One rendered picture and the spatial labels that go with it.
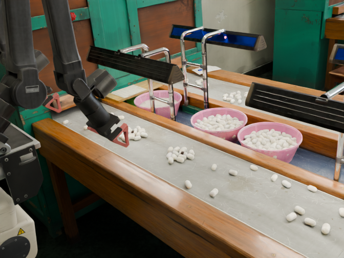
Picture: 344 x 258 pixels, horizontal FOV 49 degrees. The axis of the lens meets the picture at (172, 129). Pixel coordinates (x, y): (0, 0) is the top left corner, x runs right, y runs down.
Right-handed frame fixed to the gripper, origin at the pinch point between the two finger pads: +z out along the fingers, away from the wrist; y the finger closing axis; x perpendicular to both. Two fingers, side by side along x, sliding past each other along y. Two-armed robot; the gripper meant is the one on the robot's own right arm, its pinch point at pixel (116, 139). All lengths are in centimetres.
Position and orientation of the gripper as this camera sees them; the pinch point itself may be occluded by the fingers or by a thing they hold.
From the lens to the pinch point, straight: 118.3
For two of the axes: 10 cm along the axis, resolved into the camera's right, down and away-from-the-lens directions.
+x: -6.2, 7.2, -3.2
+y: -6.8, -2.7, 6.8
